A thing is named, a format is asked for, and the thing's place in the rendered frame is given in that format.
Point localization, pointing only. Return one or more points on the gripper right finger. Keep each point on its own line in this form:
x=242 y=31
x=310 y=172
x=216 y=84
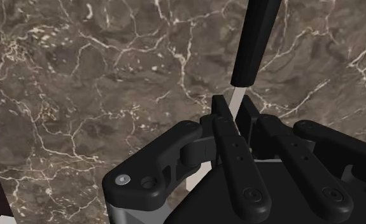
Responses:
x=310 y=173

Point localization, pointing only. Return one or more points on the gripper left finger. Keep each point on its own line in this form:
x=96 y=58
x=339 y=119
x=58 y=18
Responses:
x=239 y=173

